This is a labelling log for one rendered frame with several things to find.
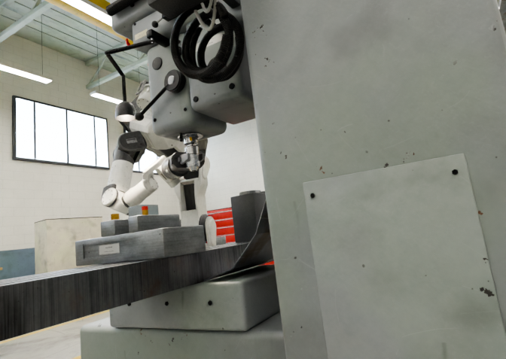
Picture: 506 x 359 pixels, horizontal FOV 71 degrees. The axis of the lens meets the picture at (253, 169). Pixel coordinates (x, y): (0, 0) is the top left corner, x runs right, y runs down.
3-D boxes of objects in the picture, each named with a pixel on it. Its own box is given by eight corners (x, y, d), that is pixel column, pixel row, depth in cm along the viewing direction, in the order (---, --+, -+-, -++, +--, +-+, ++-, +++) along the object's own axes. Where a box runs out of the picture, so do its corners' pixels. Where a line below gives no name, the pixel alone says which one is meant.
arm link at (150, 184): (160, 157, 134) (135, 177, 137) (177, 174, 136) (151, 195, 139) (165, 152, 140) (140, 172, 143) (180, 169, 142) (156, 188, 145)
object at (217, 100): (188, 111, 107) (181, 32, 112) (233, 126, 128) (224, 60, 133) (241, 92, 98) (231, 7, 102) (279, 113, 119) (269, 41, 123)
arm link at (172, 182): (158, 165, 129) (148, 171, 138) (178, 187, 132) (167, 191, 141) (179, 146, 135) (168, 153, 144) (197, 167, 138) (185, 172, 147)
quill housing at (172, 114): (148, 136, 117) (141, 47, 123) (189, 145, 135) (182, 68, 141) (193, 122, 108) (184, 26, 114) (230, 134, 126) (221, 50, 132)
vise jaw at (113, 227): (100, 237, 95) (99, 222, 95) (144, 233, 107) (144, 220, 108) (114, 235, 91) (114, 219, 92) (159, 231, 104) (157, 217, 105)
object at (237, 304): (107, 328, 109) (105, 287, 111) (183, 302, 139) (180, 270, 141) (245, 333, 85) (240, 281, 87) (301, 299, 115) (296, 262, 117)
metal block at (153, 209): (129, 229, 95) (127, 207, 97) (146, 228, 101) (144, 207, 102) (142, 227, 93) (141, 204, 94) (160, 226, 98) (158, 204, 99)
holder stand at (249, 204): (234, 242, 143) (229, 193, 147) (266, 238, 161) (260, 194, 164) (258, 240, 136) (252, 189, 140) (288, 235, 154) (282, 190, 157)
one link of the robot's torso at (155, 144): (141, 167, 193) (100, 120, 168) (178, 123, 208) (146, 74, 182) (178, 181, 177) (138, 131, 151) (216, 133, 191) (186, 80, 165)
